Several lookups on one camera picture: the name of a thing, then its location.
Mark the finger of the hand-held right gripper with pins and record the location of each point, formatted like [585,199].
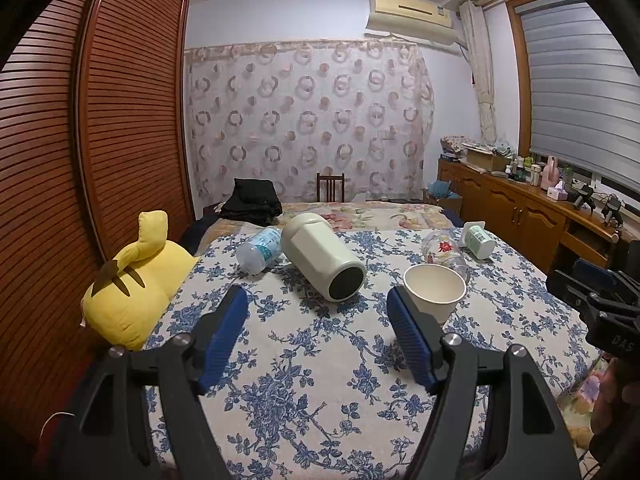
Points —
[567,284]

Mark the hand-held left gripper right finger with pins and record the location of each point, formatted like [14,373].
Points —
[411,345]

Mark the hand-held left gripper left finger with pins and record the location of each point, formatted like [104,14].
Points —
[225,340]

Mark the cream cup with black base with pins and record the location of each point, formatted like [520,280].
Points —
[315,255]

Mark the white paper cup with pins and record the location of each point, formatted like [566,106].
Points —
[441,307]

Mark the white cup with green label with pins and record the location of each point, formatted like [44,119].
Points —
[480,243]

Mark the clear glass cup red print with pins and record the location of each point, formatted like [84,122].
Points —
[444,250]

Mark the person's right hand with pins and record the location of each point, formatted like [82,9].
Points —
[606,395]

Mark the small black tripod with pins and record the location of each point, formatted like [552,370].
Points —
[583,196]
[612,210]

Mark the blue floral blanket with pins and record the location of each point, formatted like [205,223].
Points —
[310,360]

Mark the tissue box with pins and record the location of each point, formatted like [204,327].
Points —
[556,194]

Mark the clear plastic water bottle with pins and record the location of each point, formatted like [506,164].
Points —
[257,252]

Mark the wooden cabinet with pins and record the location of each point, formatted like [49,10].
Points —
[510,210]

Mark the yellow plush toy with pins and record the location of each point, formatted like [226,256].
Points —
[131,290]

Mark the pink bottle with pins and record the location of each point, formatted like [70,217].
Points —
[551,174]

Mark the white bottle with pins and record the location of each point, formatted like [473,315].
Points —
[536,176]

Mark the pastel floral bed sheet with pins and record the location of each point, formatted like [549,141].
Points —
[380,215]

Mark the black clothes pile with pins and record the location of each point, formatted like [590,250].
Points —
[250,202]

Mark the cardboard box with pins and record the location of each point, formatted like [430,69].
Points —
[487,160]

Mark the bin with blue bag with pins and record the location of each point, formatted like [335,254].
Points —
[445,197]

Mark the wooden chair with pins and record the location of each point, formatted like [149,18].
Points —
[330,187]

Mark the stack of patterned cloths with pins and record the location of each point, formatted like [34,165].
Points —
[456,146]

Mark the grey window blind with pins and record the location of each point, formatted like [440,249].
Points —
[585,85]

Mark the cream window curtain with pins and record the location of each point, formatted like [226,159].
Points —
[481,80]

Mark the wooden louvred wardrobe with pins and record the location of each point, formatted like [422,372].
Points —
[125,110]

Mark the wall air conditioner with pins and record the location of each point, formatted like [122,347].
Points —
[412,17]

